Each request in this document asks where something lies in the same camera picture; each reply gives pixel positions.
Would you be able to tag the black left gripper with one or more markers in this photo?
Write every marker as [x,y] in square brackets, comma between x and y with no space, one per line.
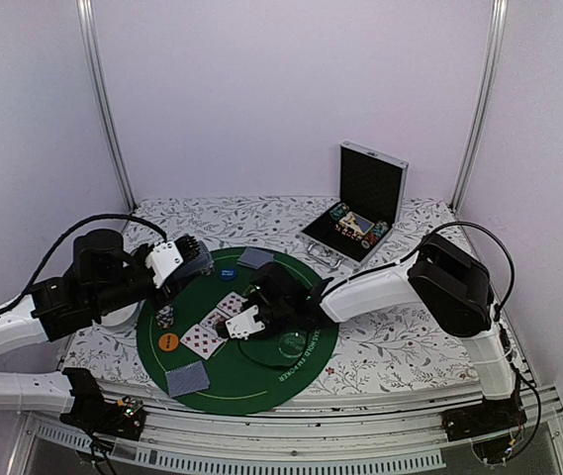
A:
[172,288]

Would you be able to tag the blue small blind button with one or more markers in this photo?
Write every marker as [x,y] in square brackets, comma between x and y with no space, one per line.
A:
[227,274]

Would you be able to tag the face up queen card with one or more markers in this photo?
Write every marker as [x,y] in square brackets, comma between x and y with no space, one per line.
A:
[211,320]

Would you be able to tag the orange big blind button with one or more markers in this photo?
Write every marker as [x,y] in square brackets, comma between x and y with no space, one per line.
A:
[168,342]

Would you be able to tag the face up red nine card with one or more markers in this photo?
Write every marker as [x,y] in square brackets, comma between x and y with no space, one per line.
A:
[201,341]

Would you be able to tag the long mixed chip row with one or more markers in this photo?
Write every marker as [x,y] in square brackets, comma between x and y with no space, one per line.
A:
[375,234]

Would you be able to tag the face up red eight card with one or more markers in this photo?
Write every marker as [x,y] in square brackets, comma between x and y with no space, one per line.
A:
[231,304]

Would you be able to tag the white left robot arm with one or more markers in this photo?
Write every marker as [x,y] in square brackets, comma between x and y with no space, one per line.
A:
[103,278]

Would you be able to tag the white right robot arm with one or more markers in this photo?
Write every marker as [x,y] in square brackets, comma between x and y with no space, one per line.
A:
[452,285]

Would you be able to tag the clear dealer button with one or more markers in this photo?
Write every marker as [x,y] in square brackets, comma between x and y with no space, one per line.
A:
[292,344]

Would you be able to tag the green round poker mat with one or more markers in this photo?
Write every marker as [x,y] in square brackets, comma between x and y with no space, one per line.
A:
[247,377]

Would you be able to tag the white ceramic bowl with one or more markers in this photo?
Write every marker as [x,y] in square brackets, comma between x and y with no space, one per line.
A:
[121,319]

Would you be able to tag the red dice row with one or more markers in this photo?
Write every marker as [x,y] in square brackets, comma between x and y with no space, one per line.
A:
[349,232]

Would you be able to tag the short green chip row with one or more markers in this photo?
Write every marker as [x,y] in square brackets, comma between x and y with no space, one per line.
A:
[338,212]

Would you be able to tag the aluminium poker chip case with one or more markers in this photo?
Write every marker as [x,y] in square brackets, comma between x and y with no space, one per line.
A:
[372,185]

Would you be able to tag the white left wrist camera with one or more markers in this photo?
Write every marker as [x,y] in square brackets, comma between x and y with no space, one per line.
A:
[165,257]

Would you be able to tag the front aluminium rail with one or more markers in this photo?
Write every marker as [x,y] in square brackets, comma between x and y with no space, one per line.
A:
[398,433]

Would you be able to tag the left aluminium frame post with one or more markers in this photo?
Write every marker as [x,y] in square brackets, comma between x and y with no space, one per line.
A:
[87,26]

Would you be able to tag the aluminium frame post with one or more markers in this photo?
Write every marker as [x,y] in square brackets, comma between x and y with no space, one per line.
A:
[490,66]
[87,26]

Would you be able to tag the right aluminium frame post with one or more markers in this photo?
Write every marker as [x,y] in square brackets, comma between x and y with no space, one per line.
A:
[490,66]

